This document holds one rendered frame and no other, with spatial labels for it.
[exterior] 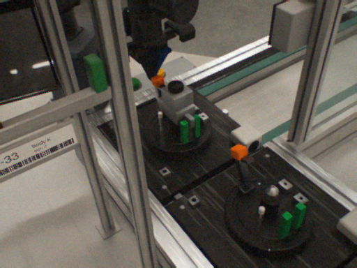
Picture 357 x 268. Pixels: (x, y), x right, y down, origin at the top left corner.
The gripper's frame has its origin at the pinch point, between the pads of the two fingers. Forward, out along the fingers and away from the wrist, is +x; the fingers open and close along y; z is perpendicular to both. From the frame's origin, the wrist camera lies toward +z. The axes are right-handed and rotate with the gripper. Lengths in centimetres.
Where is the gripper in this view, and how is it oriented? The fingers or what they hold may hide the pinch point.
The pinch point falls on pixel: (150, 65)
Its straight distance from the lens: 79.1
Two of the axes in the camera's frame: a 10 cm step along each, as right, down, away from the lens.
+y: -8.2, 4.1, -4.0
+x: 0.4, 7.3, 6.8
